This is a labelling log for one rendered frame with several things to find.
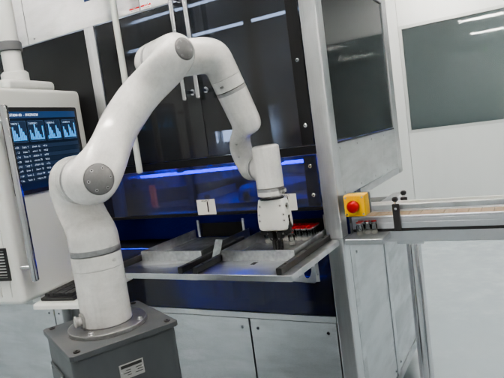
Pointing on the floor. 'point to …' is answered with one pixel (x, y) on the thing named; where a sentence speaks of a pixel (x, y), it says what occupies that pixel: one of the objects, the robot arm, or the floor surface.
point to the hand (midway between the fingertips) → (278, 246)
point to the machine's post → (331, 185)
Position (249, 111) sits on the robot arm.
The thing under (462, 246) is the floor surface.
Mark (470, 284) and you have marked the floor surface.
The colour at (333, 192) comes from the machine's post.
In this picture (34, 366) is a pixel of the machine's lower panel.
